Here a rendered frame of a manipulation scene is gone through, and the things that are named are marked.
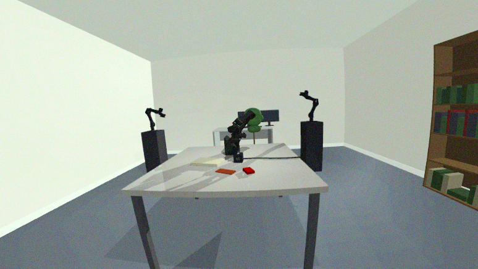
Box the red rectangular block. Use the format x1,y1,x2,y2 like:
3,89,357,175
243,167,255,175

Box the orange rectangular block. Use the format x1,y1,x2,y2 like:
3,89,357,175
215,168,236,175

